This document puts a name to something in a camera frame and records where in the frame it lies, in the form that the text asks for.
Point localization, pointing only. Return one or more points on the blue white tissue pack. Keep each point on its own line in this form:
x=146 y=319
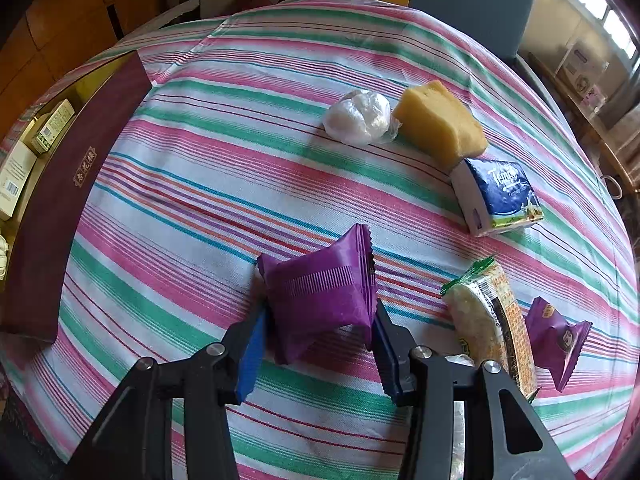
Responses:
x=505 y=185

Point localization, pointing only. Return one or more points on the white blue carton box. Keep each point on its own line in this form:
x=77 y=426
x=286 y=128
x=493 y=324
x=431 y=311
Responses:
x=580 y=60

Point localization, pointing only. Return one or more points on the wooden wall cabinet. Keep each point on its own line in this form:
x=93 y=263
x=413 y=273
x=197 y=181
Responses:
x=65 y=15

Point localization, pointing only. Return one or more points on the gold maroon tin box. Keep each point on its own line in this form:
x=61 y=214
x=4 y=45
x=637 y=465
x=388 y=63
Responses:
x=75 y=185

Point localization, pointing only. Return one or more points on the cream carton with barcode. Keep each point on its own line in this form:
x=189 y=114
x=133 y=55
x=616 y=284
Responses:
x=17 y=175

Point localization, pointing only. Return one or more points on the striped tablecloth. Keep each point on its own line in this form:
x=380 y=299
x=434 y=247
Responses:
x=250 y=170

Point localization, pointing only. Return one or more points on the white padded board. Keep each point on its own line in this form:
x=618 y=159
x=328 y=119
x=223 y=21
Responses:
x=175 y=12

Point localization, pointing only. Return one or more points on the green rice cracker packet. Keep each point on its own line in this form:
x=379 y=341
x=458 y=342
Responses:
x=485 y=310

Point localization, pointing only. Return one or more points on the multicolour fabric sofa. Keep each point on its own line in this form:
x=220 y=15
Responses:
x=465 y=5

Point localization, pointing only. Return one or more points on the purple snack packet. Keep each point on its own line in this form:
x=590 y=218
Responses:
x=555 y=340
x=320 y=290

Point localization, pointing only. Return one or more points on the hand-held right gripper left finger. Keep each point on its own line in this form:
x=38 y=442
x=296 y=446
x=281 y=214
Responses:
x=250 y=360

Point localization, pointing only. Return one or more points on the white bun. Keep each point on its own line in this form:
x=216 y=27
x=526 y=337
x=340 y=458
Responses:
x=355 y=115

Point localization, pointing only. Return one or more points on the green white small carton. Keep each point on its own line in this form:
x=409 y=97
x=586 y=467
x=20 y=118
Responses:
x=50 y=127

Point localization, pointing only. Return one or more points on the window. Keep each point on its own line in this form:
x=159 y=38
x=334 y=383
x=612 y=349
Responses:
x=600 y=0

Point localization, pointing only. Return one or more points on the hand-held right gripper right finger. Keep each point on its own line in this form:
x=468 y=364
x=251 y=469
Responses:
x=390 y=360

